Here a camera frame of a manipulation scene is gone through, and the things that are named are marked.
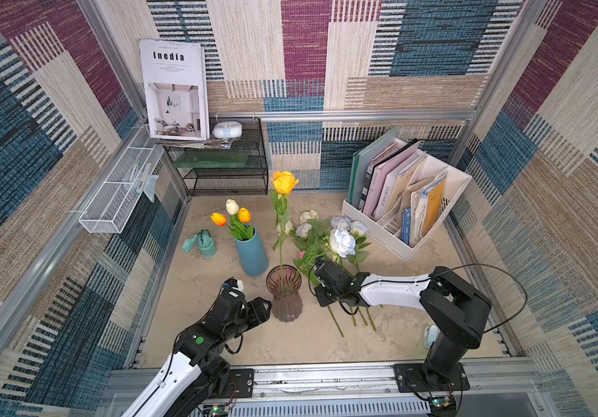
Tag blue cylindrical vase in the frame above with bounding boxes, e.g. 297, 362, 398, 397
234, 229, 269, 277

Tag yellow orange tulip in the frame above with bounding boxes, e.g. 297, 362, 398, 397
238, 208, 255, 241

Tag orange red tulip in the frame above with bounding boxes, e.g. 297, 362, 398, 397
210, 213, 241, 239

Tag white tulip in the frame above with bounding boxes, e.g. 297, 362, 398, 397
225, 199, 241, 230

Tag orange rose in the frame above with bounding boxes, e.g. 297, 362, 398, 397
271, 171, 299, 289

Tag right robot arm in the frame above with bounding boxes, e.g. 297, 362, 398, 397
315, 257, 492, 390

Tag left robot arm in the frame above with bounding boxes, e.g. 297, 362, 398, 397
123, 278, 272, 416

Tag cream rose upper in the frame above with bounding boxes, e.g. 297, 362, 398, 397
300, 210, 319, 224

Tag teal small watering can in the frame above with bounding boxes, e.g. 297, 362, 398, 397
182, 229, 217, 259

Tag small light blue object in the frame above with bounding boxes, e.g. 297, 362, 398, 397
423, 325, 440, 349

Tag white file organizer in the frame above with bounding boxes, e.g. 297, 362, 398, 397
342, 141, 472, 261

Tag pink book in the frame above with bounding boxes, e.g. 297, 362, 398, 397
359, 139, 419, 219

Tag green folder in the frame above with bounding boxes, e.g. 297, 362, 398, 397
348, 128, 399, 207

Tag orange yellow booklet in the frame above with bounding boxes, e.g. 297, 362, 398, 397
409, 172, 447, 247

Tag green glass shelf plate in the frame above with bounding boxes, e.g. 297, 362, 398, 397
173, 150, 249, 169

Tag white round device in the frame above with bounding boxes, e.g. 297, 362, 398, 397
212, 121, 243, 139

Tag Inedia magazine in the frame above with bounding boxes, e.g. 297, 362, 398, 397
139, 39, 210, 142

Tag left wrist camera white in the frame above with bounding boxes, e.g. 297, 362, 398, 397
223, 278, 244, 292

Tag black wire shelf rack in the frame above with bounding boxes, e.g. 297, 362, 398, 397
163, 117, 269, 197

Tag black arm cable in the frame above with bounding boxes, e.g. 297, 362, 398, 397
449, 262, 529, 335

